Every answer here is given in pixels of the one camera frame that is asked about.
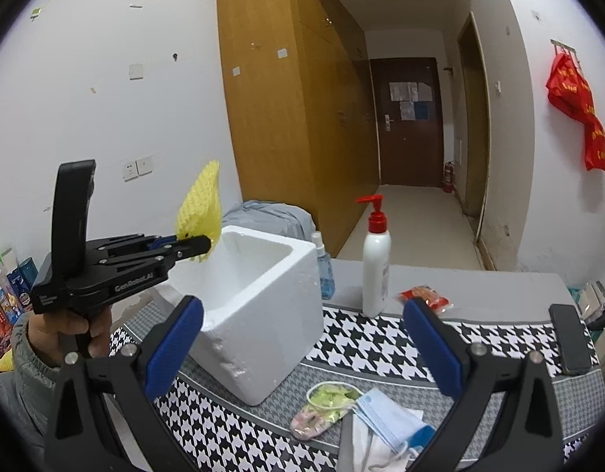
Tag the black smartphone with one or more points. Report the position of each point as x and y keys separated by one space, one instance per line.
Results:
x=569 y=331

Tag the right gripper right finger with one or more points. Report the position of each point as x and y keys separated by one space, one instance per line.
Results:
x=527 y=433

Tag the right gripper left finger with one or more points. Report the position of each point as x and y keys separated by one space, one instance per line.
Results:
x=80 y=433

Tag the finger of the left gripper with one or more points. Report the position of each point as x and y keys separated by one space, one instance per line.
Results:
x=129 y=244
x=157 y=261

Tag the left forearm grey sleeve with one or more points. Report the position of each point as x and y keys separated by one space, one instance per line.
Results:
x=26 y=393

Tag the grey-blue crumpled cloth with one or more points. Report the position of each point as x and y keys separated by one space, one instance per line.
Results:
x=276 y=218

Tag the houndstooth table mat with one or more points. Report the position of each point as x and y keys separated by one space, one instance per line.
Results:
x=222 y=433

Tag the red hanging plastic bags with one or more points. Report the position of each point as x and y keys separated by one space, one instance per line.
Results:
x=569 y=92

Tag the white wall socket pair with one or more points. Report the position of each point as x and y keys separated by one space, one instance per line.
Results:
x=138 y=168

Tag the blue face mask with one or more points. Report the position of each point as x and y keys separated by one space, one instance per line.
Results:
x=396 y=426

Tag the red snack packet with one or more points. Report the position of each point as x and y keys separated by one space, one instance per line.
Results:
x=434 y=301

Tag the white styrofoam box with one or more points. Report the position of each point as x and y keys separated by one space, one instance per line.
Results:
x=262 y=309

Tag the red fire extinguisher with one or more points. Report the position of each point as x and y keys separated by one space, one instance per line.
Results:
x=448 y=178

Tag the colourful bottles on shelf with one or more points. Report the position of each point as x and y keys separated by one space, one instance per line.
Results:
x=15 y=299

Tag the dark brown entrance door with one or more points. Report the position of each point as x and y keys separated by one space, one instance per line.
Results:
x=409 y=116

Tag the white pump lotion bottle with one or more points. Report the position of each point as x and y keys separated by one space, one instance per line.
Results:
x=375 y=258

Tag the yellow foam net sleeve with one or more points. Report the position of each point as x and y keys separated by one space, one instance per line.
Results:
x=200 y=213

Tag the person's left hand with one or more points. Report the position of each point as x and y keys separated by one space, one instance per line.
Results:
x=44 y=331

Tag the white wall switch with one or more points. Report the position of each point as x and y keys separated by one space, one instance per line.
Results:
x=135 y=72

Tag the small blue spray bottle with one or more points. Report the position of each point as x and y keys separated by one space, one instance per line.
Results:
x=325 y=272

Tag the side wooden door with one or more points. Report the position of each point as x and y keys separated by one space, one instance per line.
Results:
x=476 y=98

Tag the green tissue packet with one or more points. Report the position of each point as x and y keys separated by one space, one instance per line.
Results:
x=326 y=404

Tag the wooden wardrobe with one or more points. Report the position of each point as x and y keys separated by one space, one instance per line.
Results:
x=300 y=104

